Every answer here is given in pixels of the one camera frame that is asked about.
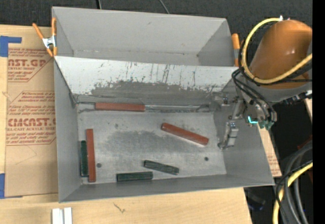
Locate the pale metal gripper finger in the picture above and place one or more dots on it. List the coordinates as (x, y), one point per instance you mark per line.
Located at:
(226, 101)
(232, 136)

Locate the red-brown flat block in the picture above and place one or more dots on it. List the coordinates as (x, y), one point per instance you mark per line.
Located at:
(119, 107)
(91, 154)
(185, 134)

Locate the dark green flat block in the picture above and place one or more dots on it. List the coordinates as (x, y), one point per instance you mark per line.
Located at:
(83, 159)
(161, 167)
(134, 176)

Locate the grey metal bin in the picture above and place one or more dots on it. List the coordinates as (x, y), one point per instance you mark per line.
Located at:
(152, 141)

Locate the brown cardboard board red print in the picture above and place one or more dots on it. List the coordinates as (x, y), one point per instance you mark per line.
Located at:
(30, 167)

